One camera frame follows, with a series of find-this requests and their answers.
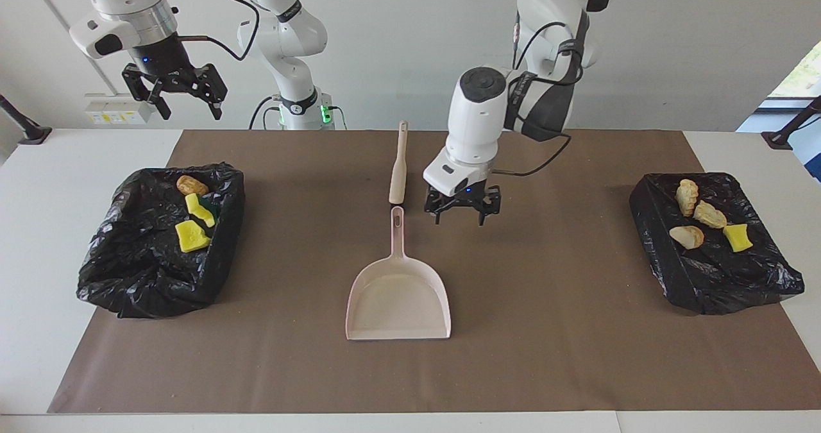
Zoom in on black camera stand foot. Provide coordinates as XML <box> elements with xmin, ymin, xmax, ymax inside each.
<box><xmin>0</xmin><ymin>93</ymin><xmax>53</xmax><ymax>146</ymax></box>
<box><xmin>761</xmin><ymin>95</ymin><xmax>821</xmax><ymax>151</ymax></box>

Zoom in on white wall socket box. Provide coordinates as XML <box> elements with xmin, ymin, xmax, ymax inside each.
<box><xmin>84</xmin><ymin>93</ymin><xmax>155</xmax><ymax>126</ymax></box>

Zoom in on window with dark frame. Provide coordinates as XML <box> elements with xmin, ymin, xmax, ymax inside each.
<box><xmin>736</xmin><ymin>40</ymin><xmax>821</xmax><ymax>183</ymax></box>

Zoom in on black bag-lined trash bin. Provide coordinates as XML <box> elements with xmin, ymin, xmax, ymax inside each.
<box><xmin>77</xmin><ymin>162</ymin><xmax>246</xmax><ymax>319</ymax></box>
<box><xmin>629</xmin><ymin>173</ymin><xmax>805</xmax><ymax>316</ymax></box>

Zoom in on beige sponge chunk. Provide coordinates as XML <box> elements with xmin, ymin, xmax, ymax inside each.
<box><xmin>669</xmin><ymin>225</ymin><xmax>705</xmax><ymax>250</ymax></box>
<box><xmin>675</xmin><ymin>178</ymin><xmax>699</xmax><ymax>217</ymax></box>
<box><xmin>693</xmin><ymin>200</ymin><xmax>728</xmax><ymax>230</ymax></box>

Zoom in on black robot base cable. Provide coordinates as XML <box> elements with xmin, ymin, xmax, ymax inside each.
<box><xmin>249</xmin><ymin>95</ymin><xmax>284</xmax><ymax>130</ymax></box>

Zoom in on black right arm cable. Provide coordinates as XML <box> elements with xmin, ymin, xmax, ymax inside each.
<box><xmin>174</xmin><ymin>0</ymin><xmax>262</xmax><ymax>62</ymax></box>

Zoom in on yellow sponge piece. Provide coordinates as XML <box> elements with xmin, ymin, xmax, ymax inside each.
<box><xmin>174</xmin><ymin>220</ymin><xmax>211</xmax><ymax>253</ymax></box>

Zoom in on brown paper table mat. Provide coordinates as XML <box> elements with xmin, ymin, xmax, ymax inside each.
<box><xmin>48</xmin><ymin>130</ymin><xmax>821</xmax><ymax>414</ymax></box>

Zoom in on beige plastic dustpan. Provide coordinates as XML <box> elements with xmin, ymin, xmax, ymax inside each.
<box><xmin>345</xmin><ymin>206</ymin><xmax>452</xmax><ymax>341</ymax></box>

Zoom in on beige hand brush black bristles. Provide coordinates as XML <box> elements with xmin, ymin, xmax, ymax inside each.
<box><xmin>388</xmin><ymin>121</ymin><xmax>409</xmax><ymax>205</ymax></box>

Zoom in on brown cork-like sponge lump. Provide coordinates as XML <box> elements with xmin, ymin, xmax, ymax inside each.
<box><xmin>176</xmin><ymin>174</ymin><xmax>210</xmax><ymax>197</ymax></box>

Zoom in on yellow sponge green scouring pad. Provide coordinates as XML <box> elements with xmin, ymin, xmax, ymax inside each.
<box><xmin>185</xmin><ymin>193</ymin><xmax>219</xmax><ymax>228</ymax></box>

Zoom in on small yellow green sponge strip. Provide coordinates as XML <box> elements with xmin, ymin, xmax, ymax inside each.
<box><xmin>724</xmin><ymin>223</ymin><xmax>754</xmax><ymax>253</ymax></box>

